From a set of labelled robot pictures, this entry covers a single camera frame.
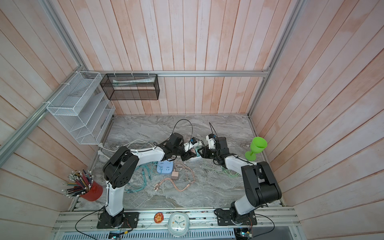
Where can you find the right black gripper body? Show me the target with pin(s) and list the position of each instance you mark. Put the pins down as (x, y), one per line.
(214, 154)

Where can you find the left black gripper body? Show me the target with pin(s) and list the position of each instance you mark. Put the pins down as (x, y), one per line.
(179, 150)

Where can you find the blue power strip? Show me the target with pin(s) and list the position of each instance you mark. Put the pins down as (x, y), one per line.
(165, 167)

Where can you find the pink usb charger plug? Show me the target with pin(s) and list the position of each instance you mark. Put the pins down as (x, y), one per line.
(175, 175)

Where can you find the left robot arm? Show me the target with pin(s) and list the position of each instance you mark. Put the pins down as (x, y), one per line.
(120, 167)

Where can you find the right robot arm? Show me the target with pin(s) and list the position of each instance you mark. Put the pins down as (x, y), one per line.
(260, 184)

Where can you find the white power strip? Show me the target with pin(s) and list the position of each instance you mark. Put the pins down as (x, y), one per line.
(196, 157)

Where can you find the green plastic goblet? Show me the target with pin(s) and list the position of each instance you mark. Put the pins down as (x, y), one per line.
(257, 145)

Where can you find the white alarm clock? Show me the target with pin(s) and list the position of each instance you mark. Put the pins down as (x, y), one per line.
(178, 224)

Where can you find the red round sticker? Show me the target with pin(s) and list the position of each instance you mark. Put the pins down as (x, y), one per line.
(159, 218)

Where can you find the black mesh basket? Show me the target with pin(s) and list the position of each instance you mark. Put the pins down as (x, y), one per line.
(131, 87)

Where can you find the red pencil cup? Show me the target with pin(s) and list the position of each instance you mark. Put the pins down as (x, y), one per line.
(82, 184)

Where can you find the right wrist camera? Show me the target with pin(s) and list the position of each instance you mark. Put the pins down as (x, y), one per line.
(211, 141)

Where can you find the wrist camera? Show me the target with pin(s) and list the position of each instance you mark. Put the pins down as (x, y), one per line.
(211, 141)
(193, 143)

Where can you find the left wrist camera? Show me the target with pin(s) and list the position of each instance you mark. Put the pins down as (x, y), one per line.
(193, 143)

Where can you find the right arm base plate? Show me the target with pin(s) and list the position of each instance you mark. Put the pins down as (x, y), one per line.
(231, 218)

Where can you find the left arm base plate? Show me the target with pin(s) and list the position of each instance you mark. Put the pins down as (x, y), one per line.
(121, 220)

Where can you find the white wire mesh shelf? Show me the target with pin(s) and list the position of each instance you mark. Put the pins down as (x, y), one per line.
(81, 110)

